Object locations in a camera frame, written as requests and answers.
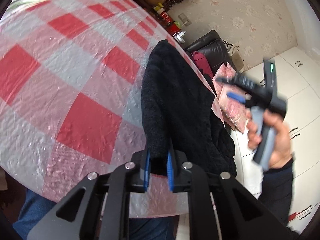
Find black pants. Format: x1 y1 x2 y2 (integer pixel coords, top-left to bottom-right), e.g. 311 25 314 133
141 40 237 176

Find right forearm dark sleeve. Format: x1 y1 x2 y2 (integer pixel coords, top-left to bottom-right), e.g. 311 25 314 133
258 158 294 226

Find person's right hand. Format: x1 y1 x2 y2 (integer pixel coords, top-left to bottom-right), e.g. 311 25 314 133
247 107 292 172

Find pink floral cushion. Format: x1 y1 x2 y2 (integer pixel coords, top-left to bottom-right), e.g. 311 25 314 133
212 63 246 134

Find white wardrobe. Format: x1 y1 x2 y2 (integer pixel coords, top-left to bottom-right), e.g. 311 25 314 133
229 45 320 233

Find magenta cushion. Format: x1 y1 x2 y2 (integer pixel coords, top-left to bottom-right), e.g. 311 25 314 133
191 51 213 80

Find black leather armchair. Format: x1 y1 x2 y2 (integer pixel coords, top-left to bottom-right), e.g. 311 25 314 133
185 30 236 74

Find colourful cans on nightstand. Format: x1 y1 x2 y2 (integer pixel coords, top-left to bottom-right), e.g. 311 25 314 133
153 3 181 36

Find red white checkered tablecloth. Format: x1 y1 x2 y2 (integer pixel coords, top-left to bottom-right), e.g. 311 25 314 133
0 0 226 219

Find white charger with cable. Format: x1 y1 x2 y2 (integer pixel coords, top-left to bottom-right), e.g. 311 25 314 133
173 31 186 44

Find wall socket plate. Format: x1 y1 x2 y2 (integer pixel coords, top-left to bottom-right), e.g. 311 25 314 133
178 13 191 27

